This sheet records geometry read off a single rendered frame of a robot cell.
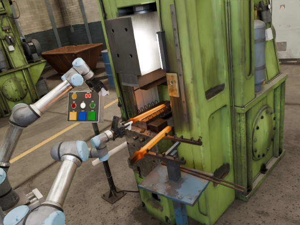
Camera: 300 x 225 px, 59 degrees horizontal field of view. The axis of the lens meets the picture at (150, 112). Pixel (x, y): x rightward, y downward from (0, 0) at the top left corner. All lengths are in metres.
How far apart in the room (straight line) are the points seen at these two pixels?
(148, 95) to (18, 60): 4.81
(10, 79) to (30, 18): 4.71
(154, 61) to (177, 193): 0.94
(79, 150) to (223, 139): 1.28
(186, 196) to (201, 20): 1.14
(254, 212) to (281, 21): 5.01
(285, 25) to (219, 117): 4.87
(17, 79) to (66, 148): 5.26
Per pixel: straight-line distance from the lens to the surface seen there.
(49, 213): 1.35
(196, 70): 1.77
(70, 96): 2.51
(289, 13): 6.81
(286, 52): 6.96
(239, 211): 2.63
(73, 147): 1.53
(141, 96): 2.33
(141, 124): 2.09
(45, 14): 11.40
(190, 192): 1.65
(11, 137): 1.90
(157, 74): 2.06
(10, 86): 6.67
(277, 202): 2.75
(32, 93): 6.92
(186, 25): 1.70
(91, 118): 2.34
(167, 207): 2.36
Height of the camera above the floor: 1.84
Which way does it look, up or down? 23 degrees down
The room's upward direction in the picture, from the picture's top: 10 degrees counter-clockwise
